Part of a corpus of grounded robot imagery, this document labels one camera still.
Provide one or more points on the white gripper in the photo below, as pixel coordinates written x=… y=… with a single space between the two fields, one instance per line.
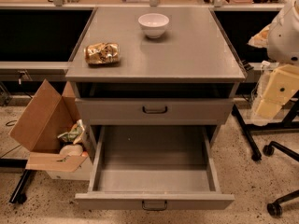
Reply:
x=285 y=36

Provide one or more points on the crushed orange can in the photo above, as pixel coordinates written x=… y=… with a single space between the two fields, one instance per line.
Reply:
x=102 y=53

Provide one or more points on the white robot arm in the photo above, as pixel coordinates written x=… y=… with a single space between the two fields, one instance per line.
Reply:
x=282 y=46

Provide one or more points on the closed grey upper drawer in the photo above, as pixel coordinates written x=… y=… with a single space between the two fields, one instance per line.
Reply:
x=146 y=111

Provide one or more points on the grey drawer cabinet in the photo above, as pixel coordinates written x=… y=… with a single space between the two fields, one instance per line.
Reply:
x=192 y=60

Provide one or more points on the open grey middle drawer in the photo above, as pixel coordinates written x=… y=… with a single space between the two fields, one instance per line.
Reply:
x=154 y=168

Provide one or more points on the black desk leg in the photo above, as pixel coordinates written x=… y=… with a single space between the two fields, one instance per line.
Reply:
x=256 y=154

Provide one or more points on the white ceramic bowl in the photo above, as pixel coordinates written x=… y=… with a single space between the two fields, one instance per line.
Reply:
x=153 y=25

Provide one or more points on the crumpled snack bag in box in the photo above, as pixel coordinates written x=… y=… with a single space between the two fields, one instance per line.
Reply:
x=75 y=135

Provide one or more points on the white round object in box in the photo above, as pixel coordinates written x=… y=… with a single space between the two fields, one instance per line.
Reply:
x=72 y=150

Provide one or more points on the brown cardboard box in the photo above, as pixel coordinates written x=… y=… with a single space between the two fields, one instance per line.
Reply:
x=47 y=115

